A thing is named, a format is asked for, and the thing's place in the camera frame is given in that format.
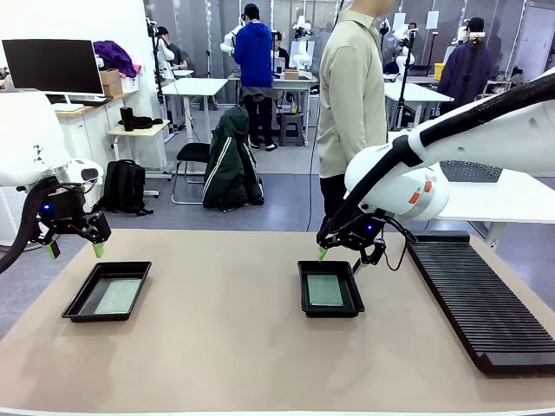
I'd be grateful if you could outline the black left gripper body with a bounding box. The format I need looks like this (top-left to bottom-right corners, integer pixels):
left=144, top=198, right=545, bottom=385
left=36, top=185, right=88, bottom=235

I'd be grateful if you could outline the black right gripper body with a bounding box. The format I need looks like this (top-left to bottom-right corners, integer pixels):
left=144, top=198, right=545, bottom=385
left=333, top=212, right=388, bottom=251

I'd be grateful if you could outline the black ESD tray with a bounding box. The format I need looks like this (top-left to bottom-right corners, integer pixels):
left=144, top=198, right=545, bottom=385
left=61, top=260, right=153, bottom=324
left=297, top=259, right=366, bottom=319

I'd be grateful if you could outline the green glass plate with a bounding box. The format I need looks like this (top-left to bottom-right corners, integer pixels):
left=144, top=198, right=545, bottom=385
left=94, top=277, right=144, bottom=315
left=306, top=273, right=344, bottom=308

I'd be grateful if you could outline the black backpack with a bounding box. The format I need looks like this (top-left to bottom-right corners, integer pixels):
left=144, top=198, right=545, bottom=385
left=102, top=159, right=153, bottom=217

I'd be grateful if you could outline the white desk with wood top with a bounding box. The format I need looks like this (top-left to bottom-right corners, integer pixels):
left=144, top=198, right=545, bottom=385
left=54, top=93, right=140, bottom=213

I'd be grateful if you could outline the small white side table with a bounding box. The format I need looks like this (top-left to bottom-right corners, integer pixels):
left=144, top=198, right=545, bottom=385
left=107, top=120, right=173, bottom=181

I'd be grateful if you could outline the black cloth bundle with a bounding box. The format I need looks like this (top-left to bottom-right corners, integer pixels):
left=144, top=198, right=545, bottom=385
left=129, top=115, right=165, bottom=130

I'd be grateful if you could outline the grey plastic stool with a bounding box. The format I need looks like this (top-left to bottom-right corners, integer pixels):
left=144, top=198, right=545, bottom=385
left=278, top=111, right=306, bottom=147

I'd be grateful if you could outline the dark green striped jacket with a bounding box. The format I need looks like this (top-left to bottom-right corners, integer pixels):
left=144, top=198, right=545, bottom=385
left=201, top=106, right=265, bottom=213

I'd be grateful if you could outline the black folding chair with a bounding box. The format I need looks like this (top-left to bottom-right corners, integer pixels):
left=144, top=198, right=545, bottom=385
left=171, top=141, right=213, bottom=205

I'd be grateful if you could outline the grey mesh basket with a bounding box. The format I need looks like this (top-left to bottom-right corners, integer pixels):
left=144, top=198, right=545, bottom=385
left=440, top=159, right=504, bottom=184

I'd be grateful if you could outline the black slotted board rack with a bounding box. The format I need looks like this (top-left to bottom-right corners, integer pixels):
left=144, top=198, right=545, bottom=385
left=405, top=230, right=555, bottom=376

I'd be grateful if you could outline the person in beige shirt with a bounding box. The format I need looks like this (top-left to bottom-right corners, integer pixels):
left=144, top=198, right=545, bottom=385
left=316, top=0, right=389, bottom=226

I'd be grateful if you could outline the cardboard box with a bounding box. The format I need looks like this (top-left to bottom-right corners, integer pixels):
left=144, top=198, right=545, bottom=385
left=98, top=68, right=124, bottom=97

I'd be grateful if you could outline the computer monitor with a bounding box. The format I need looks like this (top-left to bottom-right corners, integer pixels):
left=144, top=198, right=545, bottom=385
left=2, top=38, right=105, bottom=113

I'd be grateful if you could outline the white background table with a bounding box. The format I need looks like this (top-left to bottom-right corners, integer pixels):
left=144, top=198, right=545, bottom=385
left=384, top=81, right=454, bottom=131

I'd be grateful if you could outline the large white table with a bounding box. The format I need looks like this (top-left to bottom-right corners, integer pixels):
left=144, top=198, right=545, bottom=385
left=388, top=129, right=555, bottom=248

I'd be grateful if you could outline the grey background workbench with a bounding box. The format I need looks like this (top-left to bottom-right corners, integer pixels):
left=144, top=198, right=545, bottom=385
left=227, top=71, right=320, bottom=131

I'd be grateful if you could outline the purple cloth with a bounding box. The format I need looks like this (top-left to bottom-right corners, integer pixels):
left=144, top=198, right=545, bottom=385
left=93, top=40, right=138, bottom=79

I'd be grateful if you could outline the white height-adjustable table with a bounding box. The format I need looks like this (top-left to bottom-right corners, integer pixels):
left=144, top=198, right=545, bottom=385
left=160, top=77, right=230, bottom=144

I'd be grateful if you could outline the person in dark jacket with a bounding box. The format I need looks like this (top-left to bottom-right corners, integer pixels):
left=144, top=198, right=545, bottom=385
left=437, top=16, right=493, bottom=116

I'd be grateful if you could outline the seated person in black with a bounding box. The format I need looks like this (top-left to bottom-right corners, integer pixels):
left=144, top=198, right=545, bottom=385
left=155, top=26, right=190, bottom=70

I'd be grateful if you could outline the person in blue hoodie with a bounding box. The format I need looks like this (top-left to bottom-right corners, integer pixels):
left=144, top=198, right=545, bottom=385
left=233, top=3, right=278, bottom=152

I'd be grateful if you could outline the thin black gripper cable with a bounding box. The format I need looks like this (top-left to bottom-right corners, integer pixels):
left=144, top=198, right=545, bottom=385
left=381, top=216, right=418, bottom=272

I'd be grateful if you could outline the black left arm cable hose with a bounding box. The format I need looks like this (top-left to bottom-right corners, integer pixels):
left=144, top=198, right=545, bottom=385
left=0, top=177, right=53, bottom=275

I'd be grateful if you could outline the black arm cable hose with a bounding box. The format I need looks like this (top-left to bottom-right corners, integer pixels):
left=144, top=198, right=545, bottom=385
left=0, top=177, right=53, bottom=275
left=318, top=71, right=555, bottom=244

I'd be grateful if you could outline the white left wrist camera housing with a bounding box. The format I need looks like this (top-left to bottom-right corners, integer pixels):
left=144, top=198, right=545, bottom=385
left=64, top=159, right=105, bottom=187

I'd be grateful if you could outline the hanging black cable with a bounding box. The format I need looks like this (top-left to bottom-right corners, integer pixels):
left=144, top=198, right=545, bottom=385
left=306, top=129, right=323, bottom=233

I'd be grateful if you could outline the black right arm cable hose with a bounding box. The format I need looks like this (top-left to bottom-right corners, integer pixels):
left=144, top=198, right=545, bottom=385
left=318, top=71, right=555, bottom=244

